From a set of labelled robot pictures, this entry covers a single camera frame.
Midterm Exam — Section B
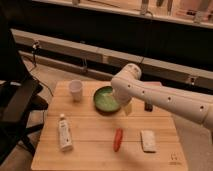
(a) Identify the beige rod end effector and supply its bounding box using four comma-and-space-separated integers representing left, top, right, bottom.
123, 103, 132, 116

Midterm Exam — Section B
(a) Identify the green ceramic bowl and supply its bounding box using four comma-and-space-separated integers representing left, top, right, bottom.
93, 86, 120, 113

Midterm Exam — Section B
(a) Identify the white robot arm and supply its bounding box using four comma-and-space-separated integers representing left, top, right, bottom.
111, 63, 213, 132

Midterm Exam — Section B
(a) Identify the black rectangular block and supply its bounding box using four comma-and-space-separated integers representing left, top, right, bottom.
144, 102, 153, 112

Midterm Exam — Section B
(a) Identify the orange carrot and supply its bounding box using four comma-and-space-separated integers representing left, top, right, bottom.
113, 128, 123, 152

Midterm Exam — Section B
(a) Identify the beige sponge block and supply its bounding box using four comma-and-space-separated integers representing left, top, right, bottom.
140, 130, 156, 153

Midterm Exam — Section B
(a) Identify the wooden table board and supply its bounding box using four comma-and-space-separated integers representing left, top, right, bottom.
31, 81, 188, 171

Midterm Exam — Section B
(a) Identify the white paper cup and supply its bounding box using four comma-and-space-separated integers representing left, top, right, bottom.
69, 80, 83, 102

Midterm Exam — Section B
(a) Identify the white tube bottle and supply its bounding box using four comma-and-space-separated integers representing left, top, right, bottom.
58, 114, 73, 151

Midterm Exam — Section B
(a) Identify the black office chair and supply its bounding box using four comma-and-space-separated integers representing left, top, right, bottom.
0, 7, 48, 165

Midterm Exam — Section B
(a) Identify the black cable on floor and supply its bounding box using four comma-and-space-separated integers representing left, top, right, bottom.
20, 40, 54, 98

